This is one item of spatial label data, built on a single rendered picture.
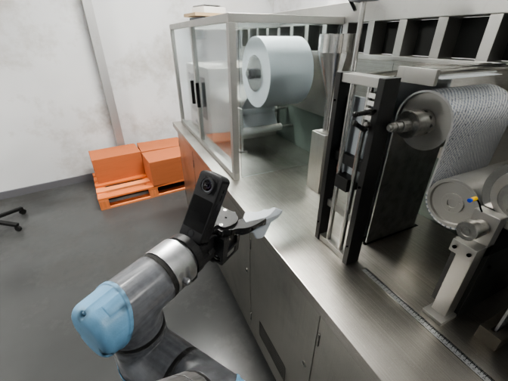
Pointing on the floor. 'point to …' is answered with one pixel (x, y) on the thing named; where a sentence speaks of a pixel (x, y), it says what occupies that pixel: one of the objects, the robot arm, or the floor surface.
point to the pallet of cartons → (136, 171)
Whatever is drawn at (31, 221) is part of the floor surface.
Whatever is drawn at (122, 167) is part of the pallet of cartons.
